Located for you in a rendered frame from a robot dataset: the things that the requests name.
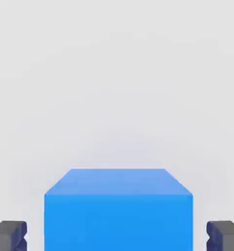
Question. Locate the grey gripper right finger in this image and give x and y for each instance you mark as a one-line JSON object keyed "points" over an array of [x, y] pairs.
{"points": [[228, 236]]}

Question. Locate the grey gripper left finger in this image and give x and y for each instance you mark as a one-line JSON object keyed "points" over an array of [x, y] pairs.
{"points": [[5, 236]]}

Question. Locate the small blue cube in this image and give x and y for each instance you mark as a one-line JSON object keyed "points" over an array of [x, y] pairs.
{"points": [[118, 219]]}

